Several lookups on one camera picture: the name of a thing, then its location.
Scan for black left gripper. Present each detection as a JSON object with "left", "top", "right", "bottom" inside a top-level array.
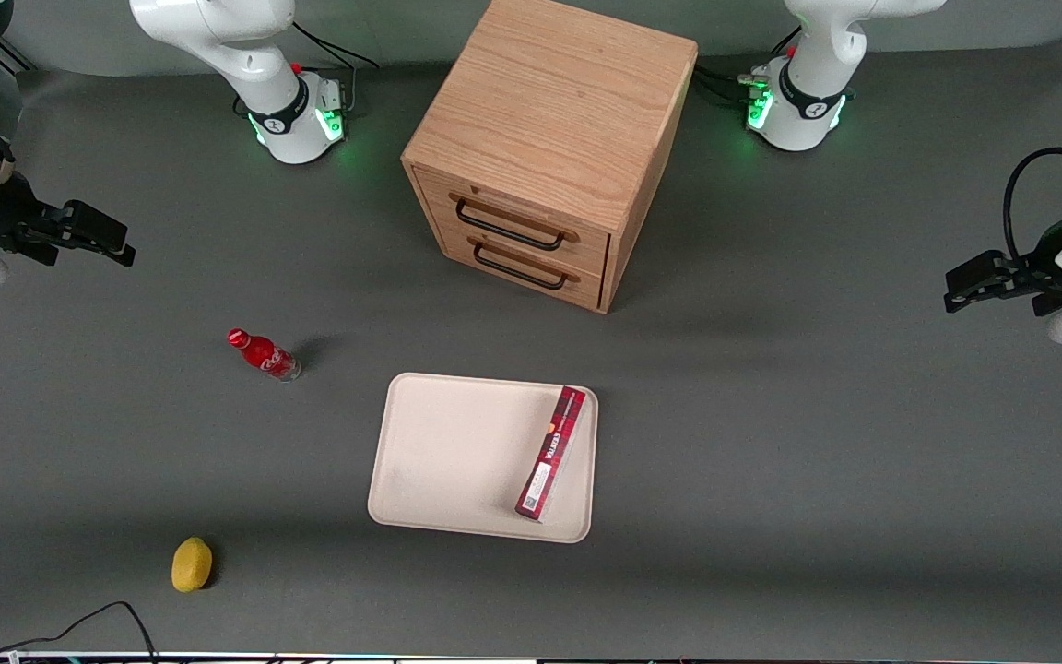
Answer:
[{"left": 943, "top": 207, "right": 1062, "bottom": 318}]

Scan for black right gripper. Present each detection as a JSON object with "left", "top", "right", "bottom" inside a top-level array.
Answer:
[{"left": 0, "top": 173, "right": 137, "bottom": 268}]

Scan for red coke bottle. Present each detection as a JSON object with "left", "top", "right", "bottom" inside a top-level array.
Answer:
[{"left": 227, "top": 327, "right": 302, "bottom": 383}]

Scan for beige rectangular tray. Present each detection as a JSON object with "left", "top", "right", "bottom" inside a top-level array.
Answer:
[{"left": 367, "top": 372, "right": 600, "bottom": 544}]

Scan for yellow lemon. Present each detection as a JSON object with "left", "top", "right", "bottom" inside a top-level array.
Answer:
[{"left": 171, "top": 537, "right": 214, "bottom": 594}]

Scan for wooden drawer front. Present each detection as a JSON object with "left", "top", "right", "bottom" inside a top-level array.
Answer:
[
  {"left": 412, "top": 166, "right": 611, "bottom": 275},
  {"left": 437, "top": 224, "right": 607, "bottom": 311}
]

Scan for wooden drawer cabinet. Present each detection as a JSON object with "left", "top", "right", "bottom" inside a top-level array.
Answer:
[{"left": 401, "top": 0, "right": 700, "bottom": 315}]

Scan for red plaid long box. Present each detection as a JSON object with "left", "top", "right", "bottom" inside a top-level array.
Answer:
[{"left": 514, "top": 385, "right": 587, "bottom": 523}]

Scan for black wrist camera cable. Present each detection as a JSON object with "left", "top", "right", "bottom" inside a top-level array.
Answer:
[{"left": 1003, "top": 147, "right": 1062, "bottom": 266}]

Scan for aluminium frame rail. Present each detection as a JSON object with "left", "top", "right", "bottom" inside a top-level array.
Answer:
[{"left": 0, "top": 37, "right": 38, "bottom": 78}]

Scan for black arm base cables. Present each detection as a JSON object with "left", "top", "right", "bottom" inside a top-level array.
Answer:
[
  {"left": 692, "top": 26, "right": 804, "bottom": 104},
  {"left": 291, "top": 20, "right": 381, "bottom": 117}
]

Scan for thin black table cable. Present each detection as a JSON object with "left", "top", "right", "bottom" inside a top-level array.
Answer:
[{"left": 0, "top": 601, "right": 159, "bottom": 664}]

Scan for black metal drawer handle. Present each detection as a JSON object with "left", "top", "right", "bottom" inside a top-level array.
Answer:
[
  {"left": 472, "top": 237, "right": 570, "bottom": 292},
  {"left": 454, "top": 197, "right": 566, "bottom": 253}
]

